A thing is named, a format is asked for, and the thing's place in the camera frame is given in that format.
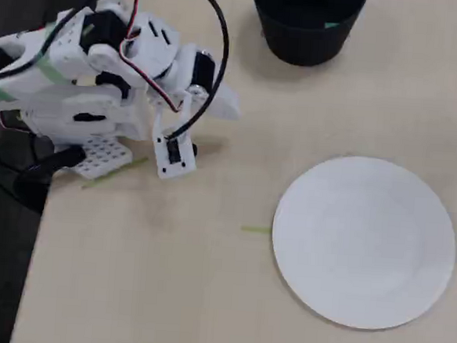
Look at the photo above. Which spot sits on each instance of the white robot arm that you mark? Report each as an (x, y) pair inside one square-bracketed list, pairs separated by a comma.
[(61, 101)]

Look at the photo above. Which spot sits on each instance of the short green tape strip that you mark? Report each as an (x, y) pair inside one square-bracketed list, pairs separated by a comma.
[(256, 229)]

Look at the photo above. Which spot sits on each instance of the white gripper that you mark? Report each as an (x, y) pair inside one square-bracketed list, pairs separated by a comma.
[(203, 70)]

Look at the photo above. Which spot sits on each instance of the black round bin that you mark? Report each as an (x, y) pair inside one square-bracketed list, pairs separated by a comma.
[(304, 39)]

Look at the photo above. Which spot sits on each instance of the black table clamp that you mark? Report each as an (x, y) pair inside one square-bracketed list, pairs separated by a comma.
[(36, 177)]

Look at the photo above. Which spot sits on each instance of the white perforated base plate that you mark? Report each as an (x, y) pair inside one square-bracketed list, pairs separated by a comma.
[(106, 157)]

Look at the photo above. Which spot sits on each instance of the white round plate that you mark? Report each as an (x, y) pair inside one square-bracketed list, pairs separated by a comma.
[(364, 244)]

